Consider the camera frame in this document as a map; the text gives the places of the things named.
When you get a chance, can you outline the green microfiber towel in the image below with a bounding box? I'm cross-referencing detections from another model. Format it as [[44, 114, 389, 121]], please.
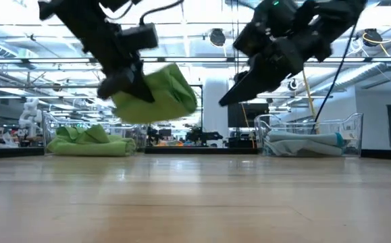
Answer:
[[55, 124, 111, 144], [46, 134, 137, 157], [111, 63, 199, 125]]

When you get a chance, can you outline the white pillar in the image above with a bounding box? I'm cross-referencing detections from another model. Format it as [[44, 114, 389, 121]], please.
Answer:
[[202, 76, 230, 138]]

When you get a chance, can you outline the yellow cable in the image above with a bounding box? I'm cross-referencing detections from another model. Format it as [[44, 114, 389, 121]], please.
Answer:
[[302, 69, 319, 134]]

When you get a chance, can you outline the brown ceiling pipe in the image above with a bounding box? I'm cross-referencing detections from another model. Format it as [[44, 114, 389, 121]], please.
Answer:
[[0, 83, 101, 90]]

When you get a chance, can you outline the silver ceiling rail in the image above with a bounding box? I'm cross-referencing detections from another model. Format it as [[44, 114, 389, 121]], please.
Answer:
[[0, 56, 391, 68]]

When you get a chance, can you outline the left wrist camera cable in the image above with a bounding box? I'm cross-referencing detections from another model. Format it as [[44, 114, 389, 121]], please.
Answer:
[[138, 0, 186, 26]]

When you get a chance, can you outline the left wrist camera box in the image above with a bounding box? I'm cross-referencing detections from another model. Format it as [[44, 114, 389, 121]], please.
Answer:
[[119, 22, 159, 52]]

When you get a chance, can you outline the clear plastic bin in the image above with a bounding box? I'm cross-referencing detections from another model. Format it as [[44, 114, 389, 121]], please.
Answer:
[[254, 113, 365, 158], [41, 112, 149, 156]]

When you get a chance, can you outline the black monitor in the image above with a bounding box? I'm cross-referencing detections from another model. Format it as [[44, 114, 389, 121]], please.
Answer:
[[228, 102, 270, 128]]

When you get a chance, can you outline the black hanging cable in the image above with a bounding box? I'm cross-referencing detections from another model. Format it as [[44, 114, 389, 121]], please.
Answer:
[[232, 0, 242, 77]]

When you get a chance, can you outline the grey hanging device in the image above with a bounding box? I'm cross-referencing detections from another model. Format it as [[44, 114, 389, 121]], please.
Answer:
[[208, 28, 227, 47]]

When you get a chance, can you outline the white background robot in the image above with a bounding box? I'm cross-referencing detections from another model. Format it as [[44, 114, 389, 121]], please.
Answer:
[[18, 97, 44, 138]]

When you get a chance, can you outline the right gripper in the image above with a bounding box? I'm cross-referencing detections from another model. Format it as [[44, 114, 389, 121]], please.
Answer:
[[218, 35, 333, 107]]

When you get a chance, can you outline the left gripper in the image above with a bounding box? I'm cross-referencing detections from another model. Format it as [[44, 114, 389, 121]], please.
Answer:
[[80, 20, 156, 104]]

